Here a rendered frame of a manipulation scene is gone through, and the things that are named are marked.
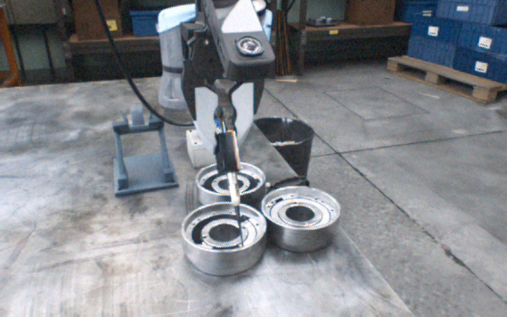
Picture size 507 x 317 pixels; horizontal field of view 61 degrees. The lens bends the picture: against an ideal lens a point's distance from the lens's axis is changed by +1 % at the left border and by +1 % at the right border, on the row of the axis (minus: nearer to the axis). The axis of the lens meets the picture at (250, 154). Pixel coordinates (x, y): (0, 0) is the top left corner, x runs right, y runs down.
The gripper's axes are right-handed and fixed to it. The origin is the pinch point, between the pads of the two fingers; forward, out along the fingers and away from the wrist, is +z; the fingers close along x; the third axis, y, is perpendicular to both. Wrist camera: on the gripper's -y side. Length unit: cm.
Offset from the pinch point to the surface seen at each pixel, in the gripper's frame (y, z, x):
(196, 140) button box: 22.1, 8.8, 0.1
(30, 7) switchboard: 380, 25, 79
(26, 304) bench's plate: -5.9, 13.1, 23.9
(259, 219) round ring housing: -2.8, 9.8, -3.6
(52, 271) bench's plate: -1.0, 13.2, 21.8
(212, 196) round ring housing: 4.3, 9.7, 1.1
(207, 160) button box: 20.3, 12.1, -1.5
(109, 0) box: 351, 18, 14
